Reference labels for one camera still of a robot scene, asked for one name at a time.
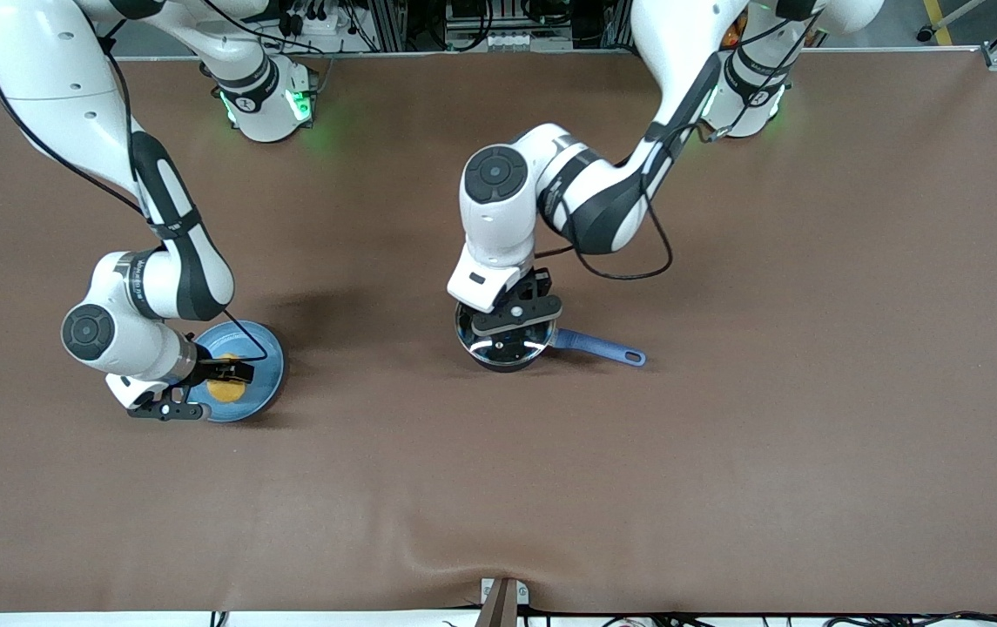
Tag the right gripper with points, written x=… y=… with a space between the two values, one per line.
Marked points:
x=213 y=369

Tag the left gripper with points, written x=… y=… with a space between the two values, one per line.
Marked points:
x=540 y=285

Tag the yellow potato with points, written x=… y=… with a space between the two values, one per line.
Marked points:
x=226 y=392

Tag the glass lid blue knob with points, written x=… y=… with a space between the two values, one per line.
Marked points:
x=502 y=348

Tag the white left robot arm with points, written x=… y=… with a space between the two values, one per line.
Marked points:
x=602 y=200

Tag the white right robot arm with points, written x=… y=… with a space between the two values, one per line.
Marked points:
x=54 y=70

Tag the blue round plate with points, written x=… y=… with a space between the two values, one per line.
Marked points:
x=267 y=383

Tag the brown table mat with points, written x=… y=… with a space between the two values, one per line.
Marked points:
x=498 y=479

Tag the white terminal block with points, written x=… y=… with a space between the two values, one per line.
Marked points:
x=511 y=39

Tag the bag of orange objects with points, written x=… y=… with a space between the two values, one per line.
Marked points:
x=730 y=35

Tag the brown strut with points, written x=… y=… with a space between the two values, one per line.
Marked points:
x=498 y=610

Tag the white power strip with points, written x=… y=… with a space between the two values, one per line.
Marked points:
x=324 y=24

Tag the grey metal stand leg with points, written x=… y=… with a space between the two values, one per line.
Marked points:
x=951 y=16

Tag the grey metal edge bracket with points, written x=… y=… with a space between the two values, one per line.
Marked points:
x=522 y=595

